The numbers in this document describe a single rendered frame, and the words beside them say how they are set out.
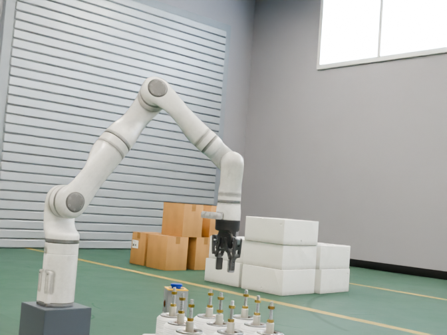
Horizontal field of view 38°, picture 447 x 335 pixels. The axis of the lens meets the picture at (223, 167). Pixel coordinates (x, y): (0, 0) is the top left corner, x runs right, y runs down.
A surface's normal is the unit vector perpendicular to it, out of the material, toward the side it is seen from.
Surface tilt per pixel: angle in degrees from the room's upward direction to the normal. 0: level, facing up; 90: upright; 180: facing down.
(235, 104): 90
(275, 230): 90
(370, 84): 90
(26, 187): 90
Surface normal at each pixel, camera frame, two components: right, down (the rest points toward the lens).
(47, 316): 0.68, 0.00
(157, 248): -0.74, -0.10
